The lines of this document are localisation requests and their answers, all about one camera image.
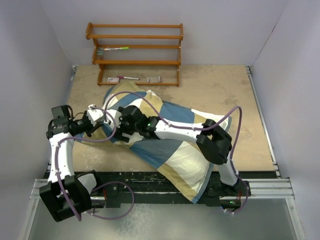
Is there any small pink white card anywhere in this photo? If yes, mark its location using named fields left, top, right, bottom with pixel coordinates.
left=107, top=77, right=120, bottom=84

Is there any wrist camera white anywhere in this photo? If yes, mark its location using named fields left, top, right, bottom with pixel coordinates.
left=104, top=109, right=121, bottom=129
left=86, top=104, right=105, bottom=127

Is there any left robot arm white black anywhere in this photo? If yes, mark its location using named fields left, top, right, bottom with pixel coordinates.
left=39, top=105, right=105, bottom=222

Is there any orange wooden rack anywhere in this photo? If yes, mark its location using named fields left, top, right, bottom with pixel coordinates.
left=85, top=22, right=184, bottom=88

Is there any small grey strip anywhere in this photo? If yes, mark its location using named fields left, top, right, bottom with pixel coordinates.
left=146, top=76, right=161, bottom=83

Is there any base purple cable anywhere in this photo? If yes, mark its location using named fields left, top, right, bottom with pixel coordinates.
left=83, top=181, right=135, bottom=221
left=223, top=174, right=251, bottom=217

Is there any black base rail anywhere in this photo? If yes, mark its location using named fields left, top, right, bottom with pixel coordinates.
left=91, top=171, right=251, bottom=209

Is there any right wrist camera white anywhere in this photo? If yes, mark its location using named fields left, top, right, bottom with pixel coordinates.
left=104, top=109, right=121, bottom=129

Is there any pink white marker pen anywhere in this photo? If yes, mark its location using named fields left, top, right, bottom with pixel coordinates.
left=117, top=76, right=140, bottom=80

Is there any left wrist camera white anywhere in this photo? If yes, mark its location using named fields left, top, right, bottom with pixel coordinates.
left=86, top=104, right=105, bottom=127

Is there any aluminium frame rail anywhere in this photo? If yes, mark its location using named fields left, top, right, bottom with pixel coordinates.
left=29, top=178, right=294, bottom=199

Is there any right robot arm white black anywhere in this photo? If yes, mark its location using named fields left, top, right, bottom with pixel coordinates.
left=115, top=105, right=240, bottom=196

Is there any patchwork pillowcase blue beige white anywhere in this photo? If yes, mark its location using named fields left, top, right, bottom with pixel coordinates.
left=81, top=82, right=223, bottom=204

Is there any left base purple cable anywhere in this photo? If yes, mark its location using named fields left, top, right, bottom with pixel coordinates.
left=83, top=181, right=135, bottom=221

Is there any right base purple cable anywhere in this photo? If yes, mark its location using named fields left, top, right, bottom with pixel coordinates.
left=223, top=174, right=251, bottom=217

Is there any green white pen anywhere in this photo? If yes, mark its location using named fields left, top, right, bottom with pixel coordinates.
left=101, top=46, right=130, bottom=51

